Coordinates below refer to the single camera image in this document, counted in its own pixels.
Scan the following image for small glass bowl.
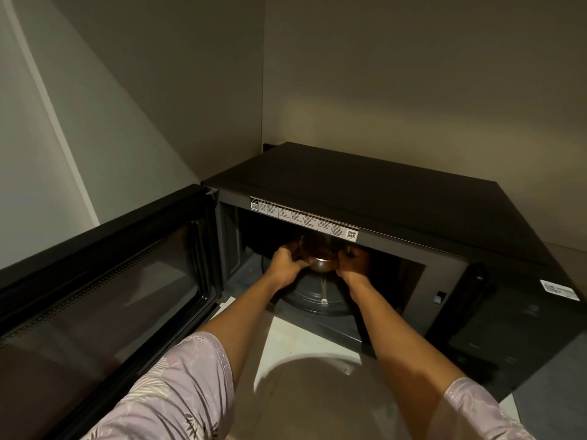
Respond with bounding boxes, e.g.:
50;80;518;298
299;233;351;273

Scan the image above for white instruction label strip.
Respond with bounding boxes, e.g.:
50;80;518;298
250;197;360;242

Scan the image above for person's left forearm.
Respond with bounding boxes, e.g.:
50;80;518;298
198;272;287;389

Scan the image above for glass microwave turntable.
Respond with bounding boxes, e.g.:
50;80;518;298
261;255;363;317

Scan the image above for person's right forearm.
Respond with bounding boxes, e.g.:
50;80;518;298
343;276;468;440

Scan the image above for person's right hand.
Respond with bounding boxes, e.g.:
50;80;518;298
334;246;371;285

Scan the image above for person's left hand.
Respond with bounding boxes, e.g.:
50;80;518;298
266;243;317;287

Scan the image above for pink floral right sleeve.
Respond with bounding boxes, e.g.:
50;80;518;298
424;377;537;440

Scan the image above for white sticker label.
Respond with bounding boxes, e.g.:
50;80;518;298
540;280;580;302

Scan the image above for pink floral left sleeve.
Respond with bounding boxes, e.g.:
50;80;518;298
82;332;235;440

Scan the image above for pink floral sleeve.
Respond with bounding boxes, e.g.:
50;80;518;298
424;377;537;440
82;332;235;440

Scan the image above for black microwave door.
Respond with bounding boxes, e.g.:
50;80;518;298
0;184;224;440

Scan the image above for black microwave oven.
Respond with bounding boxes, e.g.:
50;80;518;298
202;142;587;401

